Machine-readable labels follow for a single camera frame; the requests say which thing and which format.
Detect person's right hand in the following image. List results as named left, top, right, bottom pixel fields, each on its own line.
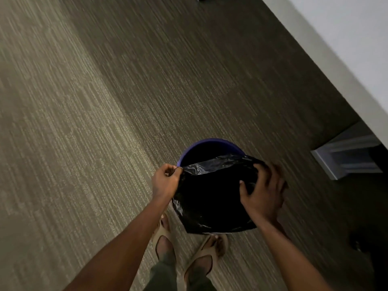
left=239, top=163, right=289, bottom=228

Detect person's left hand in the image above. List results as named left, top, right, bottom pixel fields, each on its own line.
left=151, top=163, right=184, bottom=204

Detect black plastic trash bag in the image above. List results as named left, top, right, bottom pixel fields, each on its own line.
left=172, top=154, right=269, bottom=234

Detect person's right forearm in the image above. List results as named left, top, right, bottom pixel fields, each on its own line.
left=256, top=217, right=333, bottom=291

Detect person's left forearm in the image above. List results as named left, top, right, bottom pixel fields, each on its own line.
left=63, top=197, right=172, bottom=291

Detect blue round trash bin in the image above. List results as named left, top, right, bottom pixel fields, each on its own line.
left=177, top=138, right=247, bottom=168

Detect beige left sandal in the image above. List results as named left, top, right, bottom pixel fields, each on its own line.
left=151, top=213, right=177, bottom=265

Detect beige sandal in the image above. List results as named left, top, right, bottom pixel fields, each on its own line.
left=151, top=213, right=177, bottom=265
left=183, top=233, right=229, bottom=286

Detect beige right sandal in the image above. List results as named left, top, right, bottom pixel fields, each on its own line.
left=183, top=233, right=229, bottom=286

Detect grey metal desk leg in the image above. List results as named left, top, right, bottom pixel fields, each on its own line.
left=311, top=120, right=383, bottom=181

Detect dark green trousers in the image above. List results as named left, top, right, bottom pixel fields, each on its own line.
left=142, top=253, right=217, bottom=291

